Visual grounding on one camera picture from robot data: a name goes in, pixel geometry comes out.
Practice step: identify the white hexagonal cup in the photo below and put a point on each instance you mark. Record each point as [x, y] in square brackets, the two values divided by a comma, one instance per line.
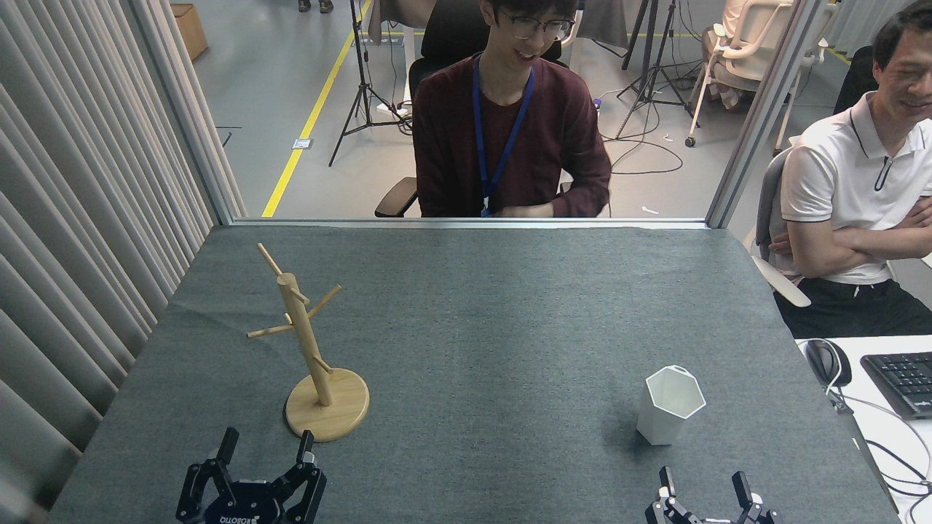
[664, 423]

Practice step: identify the grey office chair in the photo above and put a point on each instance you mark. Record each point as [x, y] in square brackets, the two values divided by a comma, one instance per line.
[766, 196]

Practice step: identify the grey felt table cloth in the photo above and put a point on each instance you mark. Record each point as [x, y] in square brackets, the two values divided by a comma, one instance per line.
[510, 327]

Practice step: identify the lanyard person's left hand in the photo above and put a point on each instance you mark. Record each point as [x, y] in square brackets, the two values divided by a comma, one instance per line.
[528, 211]

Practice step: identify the black keyboard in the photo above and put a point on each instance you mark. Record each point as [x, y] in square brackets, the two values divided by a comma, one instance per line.
[903, 382]

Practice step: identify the cardboard box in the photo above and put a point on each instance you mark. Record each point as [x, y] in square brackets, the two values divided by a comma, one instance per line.
[188, 29]

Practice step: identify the black office chair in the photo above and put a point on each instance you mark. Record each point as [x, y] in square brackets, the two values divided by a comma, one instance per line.
[444, 36]

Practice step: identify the black-rimmed glasses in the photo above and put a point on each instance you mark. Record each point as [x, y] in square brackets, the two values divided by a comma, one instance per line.
[539, 26]

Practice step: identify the black computer mouse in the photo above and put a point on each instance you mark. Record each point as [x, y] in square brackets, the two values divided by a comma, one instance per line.
[821, 360]

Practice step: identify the person on white chair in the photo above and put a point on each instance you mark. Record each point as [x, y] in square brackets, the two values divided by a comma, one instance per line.
[721, 80]

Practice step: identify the white desk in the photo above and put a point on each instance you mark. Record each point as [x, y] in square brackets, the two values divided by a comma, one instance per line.
[885, 437]

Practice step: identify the floor socket plate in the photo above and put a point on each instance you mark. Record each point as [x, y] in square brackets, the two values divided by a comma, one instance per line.
[303, 143]

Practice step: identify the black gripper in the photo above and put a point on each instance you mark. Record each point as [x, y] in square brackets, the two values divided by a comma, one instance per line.
[247, 503]
[715, 521]

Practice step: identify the silver frame post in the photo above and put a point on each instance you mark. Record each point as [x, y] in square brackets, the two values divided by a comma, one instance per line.
[764, 109]
[196, 138]

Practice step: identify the white office chair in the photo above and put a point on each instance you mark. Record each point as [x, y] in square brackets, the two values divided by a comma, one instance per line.
[761, 29]

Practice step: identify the person with crossed arms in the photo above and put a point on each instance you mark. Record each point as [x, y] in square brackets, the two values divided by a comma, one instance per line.
[837, 182]

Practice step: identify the black chair back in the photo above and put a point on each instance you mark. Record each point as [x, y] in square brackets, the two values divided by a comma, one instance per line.
[855, 76]

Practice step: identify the wooden cup rack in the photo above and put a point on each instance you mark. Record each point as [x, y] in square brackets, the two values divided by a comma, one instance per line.
[328, 416]

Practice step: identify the person's shoes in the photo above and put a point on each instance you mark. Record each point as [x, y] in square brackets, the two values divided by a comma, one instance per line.
[314, 6]

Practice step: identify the beige pleated curtain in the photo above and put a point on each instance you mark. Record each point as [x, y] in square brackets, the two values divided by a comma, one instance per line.
[65, 218]

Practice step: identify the crossed-arms person's left hand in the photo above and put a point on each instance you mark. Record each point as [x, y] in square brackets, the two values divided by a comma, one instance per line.
[780, 246]

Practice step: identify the black tripod stand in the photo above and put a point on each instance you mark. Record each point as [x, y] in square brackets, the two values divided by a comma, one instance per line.
[359, 44]
[650, 44]

